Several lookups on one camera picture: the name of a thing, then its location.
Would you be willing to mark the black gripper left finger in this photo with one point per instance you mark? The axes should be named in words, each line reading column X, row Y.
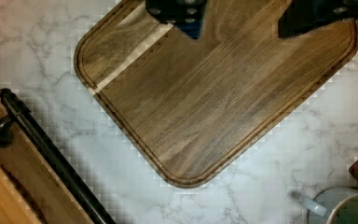
column 186, row 15

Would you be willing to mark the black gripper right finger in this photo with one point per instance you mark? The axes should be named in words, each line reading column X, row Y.
column 303, row 16

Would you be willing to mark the black metal drawer handle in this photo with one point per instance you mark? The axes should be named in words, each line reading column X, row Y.
column 19, row 113

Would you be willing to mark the dark wooden cutting board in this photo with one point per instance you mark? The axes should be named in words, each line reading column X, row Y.
column 192, row 106

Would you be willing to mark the small clear plastic piece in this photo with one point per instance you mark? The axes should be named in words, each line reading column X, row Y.
column 309, row 204

